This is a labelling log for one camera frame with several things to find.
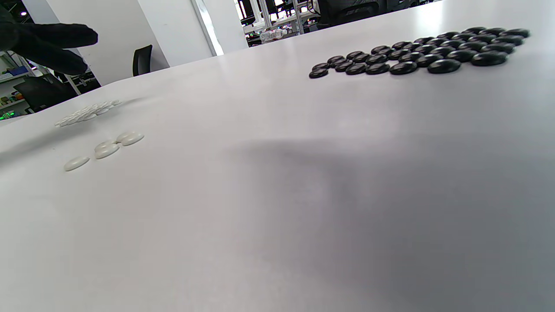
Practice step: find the person's left hand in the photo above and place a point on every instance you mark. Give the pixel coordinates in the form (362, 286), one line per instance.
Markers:
(43, 41)

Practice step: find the cluster of white go stones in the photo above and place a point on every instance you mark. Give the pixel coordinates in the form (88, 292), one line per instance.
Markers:
(82, 116)

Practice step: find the round white go stone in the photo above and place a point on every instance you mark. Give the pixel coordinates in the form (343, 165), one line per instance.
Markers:
(76, 163)
(103, 144)
(122, 134)
(107, 151)
(132, 139)

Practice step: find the cluster of black go stones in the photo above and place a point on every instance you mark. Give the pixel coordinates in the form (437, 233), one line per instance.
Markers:
(444, 66)

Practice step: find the black flat screen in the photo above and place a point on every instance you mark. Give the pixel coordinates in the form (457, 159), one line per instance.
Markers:
(43, 91)

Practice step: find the white storage shelf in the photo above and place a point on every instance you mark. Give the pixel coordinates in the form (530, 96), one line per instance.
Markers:
(11, 86)

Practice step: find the small black chair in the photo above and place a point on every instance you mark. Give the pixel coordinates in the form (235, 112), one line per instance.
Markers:
(142, 60)

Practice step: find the clear plastic water bottle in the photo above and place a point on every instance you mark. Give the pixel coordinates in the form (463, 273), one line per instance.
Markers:
(273, 34)

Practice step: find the black mesh office chair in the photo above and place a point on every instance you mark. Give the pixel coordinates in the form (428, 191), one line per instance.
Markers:
(347, 8)

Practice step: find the aluminium frame post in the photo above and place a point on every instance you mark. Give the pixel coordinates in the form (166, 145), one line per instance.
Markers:
(298, 15)

